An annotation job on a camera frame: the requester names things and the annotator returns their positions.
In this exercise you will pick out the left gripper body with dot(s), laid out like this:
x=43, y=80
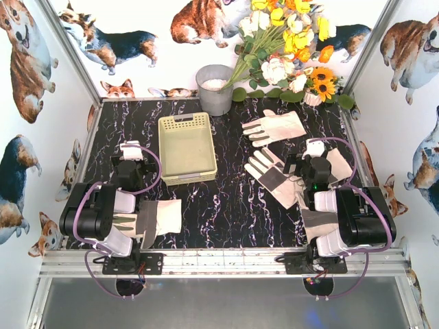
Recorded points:
x=116, y=161

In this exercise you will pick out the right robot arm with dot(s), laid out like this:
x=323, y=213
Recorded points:
x=339, y=219

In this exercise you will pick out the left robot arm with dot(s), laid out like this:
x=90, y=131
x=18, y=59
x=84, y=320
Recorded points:
x=90, y=211

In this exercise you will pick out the aluminium front rail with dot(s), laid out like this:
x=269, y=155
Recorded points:
x=218, y=263

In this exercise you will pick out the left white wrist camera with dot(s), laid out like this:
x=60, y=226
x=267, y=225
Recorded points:
x=131, y=150

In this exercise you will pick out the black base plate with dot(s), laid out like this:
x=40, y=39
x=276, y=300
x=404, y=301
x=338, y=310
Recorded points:
x=146, y=263
x=299, y=263

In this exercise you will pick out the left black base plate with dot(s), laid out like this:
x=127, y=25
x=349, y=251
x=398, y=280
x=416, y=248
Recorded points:
x=146, y=263

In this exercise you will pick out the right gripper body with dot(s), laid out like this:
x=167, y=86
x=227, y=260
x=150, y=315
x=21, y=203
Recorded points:
x=292, y=161

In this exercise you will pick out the white grey glove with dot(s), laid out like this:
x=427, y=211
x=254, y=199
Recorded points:
x=266, y=168
x=323, y=220
x=154, y=218

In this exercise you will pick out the yellow-green storage basket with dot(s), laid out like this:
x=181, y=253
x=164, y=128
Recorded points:
x=186, y=149

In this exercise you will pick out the artificial flower bouquet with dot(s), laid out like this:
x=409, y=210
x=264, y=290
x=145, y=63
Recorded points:
x=285, y=48

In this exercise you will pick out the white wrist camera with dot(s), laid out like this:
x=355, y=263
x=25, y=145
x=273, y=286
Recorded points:
x=314, y=148
x=131, y=150

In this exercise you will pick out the white work glove far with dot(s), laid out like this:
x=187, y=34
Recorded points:
x=273, y=128

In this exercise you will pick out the grey metal bucket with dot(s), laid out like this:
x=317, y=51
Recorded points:
x=215, y=96

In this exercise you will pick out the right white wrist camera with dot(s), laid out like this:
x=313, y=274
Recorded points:
x=314, y=148

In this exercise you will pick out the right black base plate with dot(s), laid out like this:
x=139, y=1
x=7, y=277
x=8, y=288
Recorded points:
x=299, y=263

